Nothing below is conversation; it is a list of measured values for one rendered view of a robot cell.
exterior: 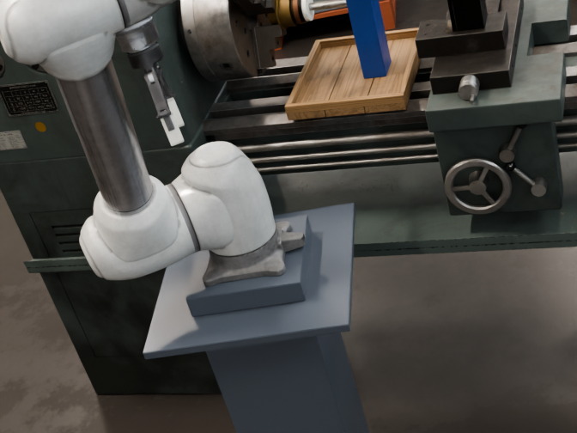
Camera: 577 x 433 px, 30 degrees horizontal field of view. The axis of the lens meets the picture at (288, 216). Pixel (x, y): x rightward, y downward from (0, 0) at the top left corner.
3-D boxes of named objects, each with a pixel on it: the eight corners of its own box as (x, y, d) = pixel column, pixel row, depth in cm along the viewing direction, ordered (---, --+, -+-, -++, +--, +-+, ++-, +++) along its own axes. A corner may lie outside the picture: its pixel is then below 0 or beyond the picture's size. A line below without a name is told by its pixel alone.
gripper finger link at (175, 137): (172, 112, 234) (172, 112, 234) (184, 140, 237) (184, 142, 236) (159, 116, 234) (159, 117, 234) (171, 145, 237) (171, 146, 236)
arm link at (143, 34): (111, 33, 229) (121, 59, 231) (150, 18, 229) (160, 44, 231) (113, 26, 238) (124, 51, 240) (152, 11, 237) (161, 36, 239)
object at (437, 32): (418, 58, 254) (414, 39, 252) (424, 39, 262) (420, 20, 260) (506, 49, 248) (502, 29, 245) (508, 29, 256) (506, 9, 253)
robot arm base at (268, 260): (303, 271, 225) (297, 251, 222) (203, 287, 230) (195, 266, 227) (308, 222, 240) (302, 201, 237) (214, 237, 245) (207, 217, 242)
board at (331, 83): (288, 120, 268) (284, 106, 265) (318, 52, 295) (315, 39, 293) (406, 109, 258) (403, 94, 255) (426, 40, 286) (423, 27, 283)
